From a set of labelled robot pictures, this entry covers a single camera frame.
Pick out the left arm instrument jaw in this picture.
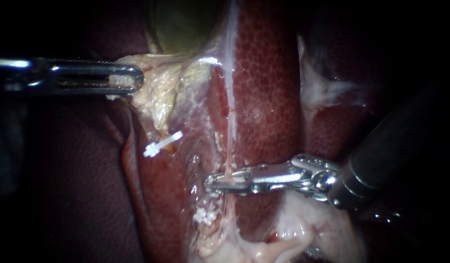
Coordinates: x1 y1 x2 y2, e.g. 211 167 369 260
46 60 145 97

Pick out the left arm instrument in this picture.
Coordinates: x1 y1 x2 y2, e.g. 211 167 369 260
0 56 52 95

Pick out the right arm instrument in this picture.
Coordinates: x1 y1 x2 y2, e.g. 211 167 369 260
287 153 342 202

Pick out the right arm instrument jaw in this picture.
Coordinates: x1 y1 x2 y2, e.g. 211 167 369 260
204 173 297 196
230 163 295 182

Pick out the white clip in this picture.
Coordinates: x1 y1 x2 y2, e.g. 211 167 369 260
214 171 252 185
143 130 184 158

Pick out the gallbladder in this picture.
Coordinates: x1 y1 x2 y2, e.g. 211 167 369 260
106 0 229 136

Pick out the thin tube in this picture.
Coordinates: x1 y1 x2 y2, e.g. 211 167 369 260
150 122 174 152
225 108 239 220

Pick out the dark red liver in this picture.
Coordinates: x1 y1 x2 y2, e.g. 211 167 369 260
13 0 441 263

